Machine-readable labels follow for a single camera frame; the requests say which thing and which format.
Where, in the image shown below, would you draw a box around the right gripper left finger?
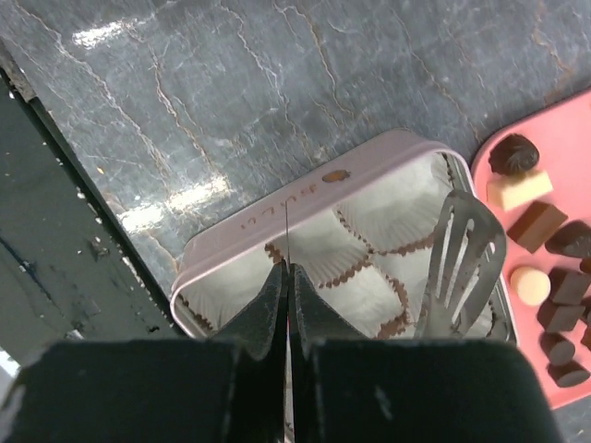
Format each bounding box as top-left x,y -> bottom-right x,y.
204,262 -> 283,360

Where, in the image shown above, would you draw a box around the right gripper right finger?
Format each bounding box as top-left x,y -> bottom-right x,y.
289,263 -> 367,360

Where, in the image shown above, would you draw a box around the pink chocolate tin box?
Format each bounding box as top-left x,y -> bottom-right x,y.
170,129 -> 516,342

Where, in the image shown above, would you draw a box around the metal serving tongs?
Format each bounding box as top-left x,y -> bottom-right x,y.
281,189 -> 507,341

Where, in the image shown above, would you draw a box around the pink plastic tray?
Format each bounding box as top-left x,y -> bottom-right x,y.
472,91 -> 590,409

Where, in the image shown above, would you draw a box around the round white chocolate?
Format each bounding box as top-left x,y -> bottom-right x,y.
510,266 -> 551,306

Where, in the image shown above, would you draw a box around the white rectangular chocolate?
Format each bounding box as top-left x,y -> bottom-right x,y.
487,170 -> 553,211

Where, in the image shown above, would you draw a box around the brown rectangular chocolate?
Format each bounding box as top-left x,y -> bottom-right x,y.
507,201 -> 568,254

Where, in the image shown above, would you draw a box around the dark swirl chocolate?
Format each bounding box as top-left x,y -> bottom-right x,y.
488,134 -> 540,176

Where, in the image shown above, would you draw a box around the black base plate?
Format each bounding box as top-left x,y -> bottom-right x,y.
0,68 -> 172,365

